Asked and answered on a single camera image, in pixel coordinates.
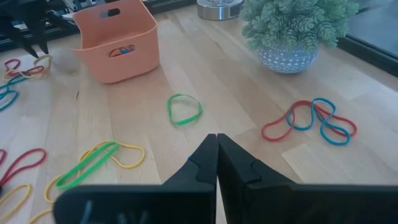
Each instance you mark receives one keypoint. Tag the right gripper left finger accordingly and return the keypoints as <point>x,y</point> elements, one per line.
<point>174,205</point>

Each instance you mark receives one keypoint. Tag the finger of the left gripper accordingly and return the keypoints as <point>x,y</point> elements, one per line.
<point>23,34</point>
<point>38,31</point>

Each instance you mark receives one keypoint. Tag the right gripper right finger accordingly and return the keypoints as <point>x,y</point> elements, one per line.
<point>280,205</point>

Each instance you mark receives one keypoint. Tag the mixed rubber bands pile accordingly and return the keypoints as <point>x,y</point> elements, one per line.
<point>49,60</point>

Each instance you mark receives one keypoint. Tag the red rubber band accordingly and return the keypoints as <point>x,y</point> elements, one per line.
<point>43,154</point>
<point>262,133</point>
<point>40,71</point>

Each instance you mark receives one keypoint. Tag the yellow rubber band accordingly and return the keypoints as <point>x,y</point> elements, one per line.
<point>143,155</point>
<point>29,189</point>
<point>40,213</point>

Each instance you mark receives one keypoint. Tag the teal rubber band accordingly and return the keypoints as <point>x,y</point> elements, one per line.
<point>335,144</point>
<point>15,96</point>

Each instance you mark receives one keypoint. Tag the blue rubber band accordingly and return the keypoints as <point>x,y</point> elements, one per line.
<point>125,50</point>

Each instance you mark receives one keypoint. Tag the green rubber band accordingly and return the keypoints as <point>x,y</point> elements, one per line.
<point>168,107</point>
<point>59,185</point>

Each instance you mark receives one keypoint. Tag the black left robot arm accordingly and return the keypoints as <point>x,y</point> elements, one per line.
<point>57,18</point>

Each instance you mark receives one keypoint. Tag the orange plastic bin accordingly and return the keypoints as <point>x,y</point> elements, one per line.
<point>124,68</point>

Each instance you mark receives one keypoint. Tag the white shade silver table lamp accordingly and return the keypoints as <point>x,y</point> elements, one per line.
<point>217,12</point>

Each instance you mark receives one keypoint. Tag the potted green artificial plant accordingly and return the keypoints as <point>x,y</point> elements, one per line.
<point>295,25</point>

